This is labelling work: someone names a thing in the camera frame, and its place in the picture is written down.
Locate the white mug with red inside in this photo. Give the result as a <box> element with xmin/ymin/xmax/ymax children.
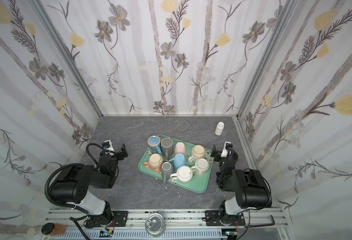
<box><xmin>170</xmin><ymin>166</ymin><xmax>193</xmax><ymax>183</ymax></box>

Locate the white cream mug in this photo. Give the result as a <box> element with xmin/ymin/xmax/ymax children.
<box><xmin>191</xmin><ymin>158</ymin><xmax>209</xmax><ymax>176</ymax></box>

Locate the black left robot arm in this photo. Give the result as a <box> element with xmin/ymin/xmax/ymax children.
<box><xmin>44</xmin><ymin>141</ymin><xmax>128</xmax><ymax>229</ymax></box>

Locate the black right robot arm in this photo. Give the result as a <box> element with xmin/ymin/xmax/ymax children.
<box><xmin>205</xmin><ymin>143</ymin><xmax>272</xmax><ymax>226</ymax></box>

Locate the beige mug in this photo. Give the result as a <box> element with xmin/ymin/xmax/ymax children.
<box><xmin>188</xmin><ymin>145</ymin><xmax>206</xmax><ymax>163</ymax></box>

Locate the blue mug with brown rim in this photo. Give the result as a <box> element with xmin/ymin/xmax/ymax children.
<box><xmin>148</xmin><ymin>136</ymin><xmax>163</xmax><ymax>155</ymax></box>

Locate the pink mug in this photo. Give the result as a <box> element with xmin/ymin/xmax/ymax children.
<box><xmin>174</xmin><ymin>142</ymin><xmax>186</xmax><ymax>157</ymax></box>

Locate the light blue mug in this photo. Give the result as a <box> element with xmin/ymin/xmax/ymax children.
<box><xmin>169</xmin><ymin>153</ymin><xmax>186</xmax><ymax>171</ymax></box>

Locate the tall dark grey mug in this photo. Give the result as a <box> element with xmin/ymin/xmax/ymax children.
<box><xmin>161</xmin><ymin>138</ymin><xmax>174</xmax><ymax>159</ymax></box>

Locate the white plastic bottle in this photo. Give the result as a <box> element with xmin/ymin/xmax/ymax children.
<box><xmin>214</xmin><ymin>122</ymin><xmax>225</xmax><ymax>136</ymax></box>

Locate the round metal lid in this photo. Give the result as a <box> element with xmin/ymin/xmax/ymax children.
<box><xmin>145</xmin><ymin>213</ymin><xmax>166</xmax><ymax>237</ymax></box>

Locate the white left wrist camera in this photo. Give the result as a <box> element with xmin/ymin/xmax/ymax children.
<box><xmin>102</xmin><ymin>140</ymin><xmax>115</xmax><ymax>153</ymax></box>

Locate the cream mug with orange handle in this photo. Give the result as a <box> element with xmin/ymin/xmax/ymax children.
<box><xmin>144</xmin><ymin>154</ymin><xmax>164</xmax><ymax>172</ymax></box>

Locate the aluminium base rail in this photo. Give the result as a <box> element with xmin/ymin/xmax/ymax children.
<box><xmin>45</xmin><ymin>208</ymin><xmax>293</xmax><ymax>240</ymax></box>

